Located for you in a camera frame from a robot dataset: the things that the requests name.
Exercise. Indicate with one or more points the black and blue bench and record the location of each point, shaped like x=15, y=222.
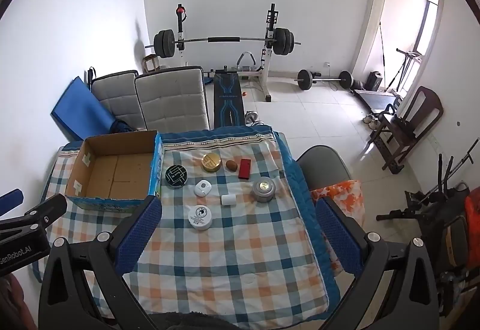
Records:
x=228, y=97

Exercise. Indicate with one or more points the brown egg-shaped object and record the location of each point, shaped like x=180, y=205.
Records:
x=231, y=165

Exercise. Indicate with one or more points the orange floral cloth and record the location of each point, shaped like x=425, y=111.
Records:
x=345, y=191

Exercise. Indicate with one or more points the black exercise equipment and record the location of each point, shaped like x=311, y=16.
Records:
x=438, y=210

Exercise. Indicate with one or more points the blue exercise mat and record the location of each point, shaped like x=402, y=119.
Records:
x=78, y=108

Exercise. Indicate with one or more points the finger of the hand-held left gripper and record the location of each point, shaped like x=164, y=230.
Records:
x=45, y=212
x=11, y=198

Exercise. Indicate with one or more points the grey quilted cushion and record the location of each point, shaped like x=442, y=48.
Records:
x=112, y=101
x=172, y=97

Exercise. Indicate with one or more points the white door frame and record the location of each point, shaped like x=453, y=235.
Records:
x=375, y=15

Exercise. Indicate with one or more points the dark wooden chair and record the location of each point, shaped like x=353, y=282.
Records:
x=423, y=108

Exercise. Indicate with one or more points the grey round-back chair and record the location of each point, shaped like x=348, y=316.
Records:
x=322, y=165

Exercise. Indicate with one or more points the black round tin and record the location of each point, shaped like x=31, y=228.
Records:
x=176, y=176

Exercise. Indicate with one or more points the red rectangular case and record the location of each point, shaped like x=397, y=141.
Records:
x=244, y=168

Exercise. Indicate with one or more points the small black appliance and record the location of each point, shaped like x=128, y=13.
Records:
x=374, y=81

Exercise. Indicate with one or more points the short barbell with black plates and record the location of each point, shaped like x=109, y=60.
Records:
x=305, y=79

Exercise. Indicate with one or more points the white rounded square device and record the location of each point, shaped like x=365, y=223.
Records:
x=202, y=188

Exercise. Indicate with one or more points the silver round puck light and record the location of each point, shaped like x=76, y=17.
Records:
x=263, y=190

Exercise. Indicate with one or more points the chrome dumbbell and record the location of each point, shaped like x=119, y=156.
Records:
x=252, y=117

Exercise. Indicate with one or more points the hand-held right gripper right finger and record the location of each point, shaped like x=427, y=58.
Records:
x=337, y=240

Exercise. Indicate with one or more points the small white cup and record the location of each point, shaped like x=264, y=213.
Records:
x=228, y=200

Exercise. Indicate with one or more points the plaid quilt with blue border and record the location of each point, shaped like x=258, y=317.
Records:
x=243, y=258

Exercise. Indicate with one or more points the red bag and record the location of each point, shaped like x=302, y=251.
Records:
x=473, y=213

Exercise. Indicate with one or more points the white cream jar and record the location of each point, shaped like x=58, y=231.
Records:
x=200, y=216

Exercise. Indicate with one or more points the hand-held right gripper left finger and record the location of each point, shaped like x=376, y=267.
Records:
x=138, y=236

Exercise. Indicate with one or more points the gold round tin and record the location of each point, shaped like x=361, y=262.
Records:
x=211, y=162

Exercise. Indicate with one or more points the cardboard box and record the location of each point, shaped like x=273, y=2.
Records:
x=112, y=176

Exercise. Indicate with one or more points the pair of white shoes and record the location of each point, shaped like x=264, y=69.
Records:
x=371, y=120

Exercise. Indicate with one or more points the black treadmill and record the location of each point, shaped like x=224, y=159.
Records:
x=375, y=99

